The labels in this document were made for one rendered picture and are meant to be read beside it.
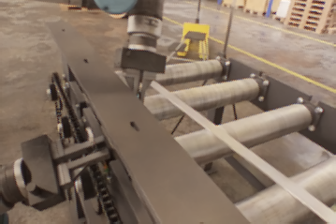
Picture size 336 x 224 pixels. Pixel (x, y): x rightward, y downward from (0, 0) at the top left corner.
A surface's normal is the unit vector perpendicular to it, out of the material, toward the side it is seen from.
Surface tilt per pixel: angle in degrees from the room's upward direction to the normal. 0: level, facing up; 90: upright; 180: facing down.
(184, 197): 0
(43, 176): 27
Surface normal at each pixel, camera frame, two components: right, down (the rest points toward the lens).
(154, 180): 0.08, -0.88
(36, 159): 0.04, -0.57
